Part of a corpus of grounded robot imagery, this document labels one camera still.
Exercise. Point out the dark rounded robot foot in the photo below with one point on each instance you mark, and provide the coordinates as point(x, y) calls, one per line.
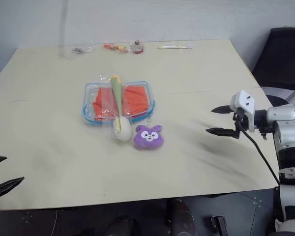
point(179, 216)

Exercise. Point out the clear bag of metal rings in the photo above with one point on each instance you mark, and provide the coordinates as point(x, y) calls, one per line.
point(79, 50)

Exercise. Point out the orange packaged trinket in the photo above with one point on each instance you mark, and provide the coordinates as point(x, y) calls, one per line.
point(115, 47)

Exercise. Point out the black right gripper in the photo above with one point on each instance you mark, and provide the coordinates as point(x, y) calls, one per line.
point(239, 120)

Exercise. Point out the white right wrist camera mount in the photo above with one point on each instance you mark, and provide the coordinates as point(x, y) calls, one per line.
point(246, 104)

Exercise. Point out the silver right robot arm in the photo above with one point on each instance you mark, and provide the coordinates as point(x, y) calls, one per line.
point(288, 137)

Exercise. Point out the black table bracket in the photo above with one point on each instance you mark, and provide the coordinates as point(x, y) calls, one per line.
point(220, 225)

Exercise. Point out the cream packaged stick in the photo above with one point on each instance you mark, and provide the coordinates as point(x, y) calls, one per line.
point(174, 46)

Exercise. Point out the red cloth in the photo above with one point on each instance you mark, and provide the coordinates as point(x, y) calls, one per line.
point(135, 100)

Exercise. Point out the black office chair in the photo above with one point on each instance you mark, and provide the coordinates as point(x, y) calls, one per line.
point(280, 61)

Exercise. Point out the packaged green and white toy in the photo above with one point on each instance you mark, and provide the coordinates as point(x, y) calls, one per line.
point(119, 108)

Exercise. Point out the clear pouch with orange cloth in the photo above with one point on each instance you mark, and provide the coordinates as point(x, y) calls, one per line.
point(88, 103)

